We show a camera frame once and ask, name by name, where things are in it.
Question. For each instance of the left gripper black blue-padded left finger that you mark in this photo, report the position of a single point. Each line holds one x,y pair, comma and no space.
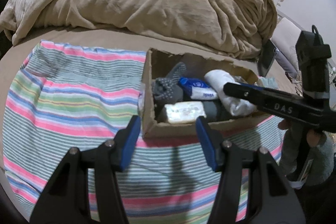
65,197

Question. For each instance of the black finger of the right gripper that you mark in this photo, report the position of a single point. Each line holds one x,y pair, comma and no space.
289,106

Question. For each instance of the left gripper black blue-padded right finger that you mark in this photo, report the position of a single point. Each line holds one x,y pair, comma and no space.
271,199

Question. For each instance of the white cloth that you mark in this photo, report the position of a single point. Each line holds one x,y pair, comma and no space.
228,91

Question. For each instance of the blue tissue pack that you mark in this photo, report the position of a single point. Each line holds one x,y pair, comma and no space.
197,89

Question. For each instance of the white tissue pack orange flower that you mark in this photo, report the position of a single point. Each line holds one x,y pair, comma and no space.
183,112

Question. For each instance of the dark dotted work glove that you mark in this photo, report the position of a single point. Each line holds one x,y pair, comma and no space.
166,90

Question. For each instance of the clear plastic snack bag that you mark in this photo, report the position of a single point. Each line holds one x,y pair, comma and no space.
267,82

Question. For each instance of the grey-blue knit glove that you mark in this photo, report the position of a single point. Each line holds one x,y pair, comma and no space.
215,111

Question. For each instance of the gloved right hand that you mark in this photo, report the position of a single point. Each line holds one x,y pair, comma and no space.
307,157

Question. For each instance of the beige floral pillow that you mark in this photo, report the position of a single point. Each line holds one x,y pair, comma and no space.
285,37

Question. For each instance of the black smartphone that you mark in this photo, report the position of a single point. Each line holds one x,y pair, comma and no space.
267,56

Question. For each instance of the beige fleece blanket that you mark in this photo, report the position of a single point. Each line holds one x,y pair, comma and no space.
236,28

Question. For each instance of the striped pastel towel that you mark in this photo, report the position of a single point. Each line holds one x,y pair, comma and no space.
65,96

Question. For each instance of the open cardboard box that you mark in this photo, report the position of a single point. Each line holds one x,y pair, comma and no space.
158,64

